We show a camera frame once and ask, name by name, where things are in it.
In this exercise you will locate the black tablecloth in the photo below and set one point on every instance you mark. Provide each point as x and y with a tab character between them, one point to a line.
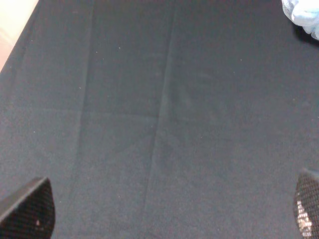
162	119

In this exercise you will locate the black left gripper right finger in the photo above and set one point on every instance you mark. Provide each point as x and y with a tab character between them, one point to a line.
306	204

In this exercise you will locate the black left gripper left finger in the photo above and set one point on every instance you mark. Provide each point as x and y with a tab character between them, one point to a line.
28	212

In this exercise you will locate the light blue bath loofah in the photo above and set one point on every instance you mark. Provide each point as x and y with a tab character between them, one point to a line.
303	13

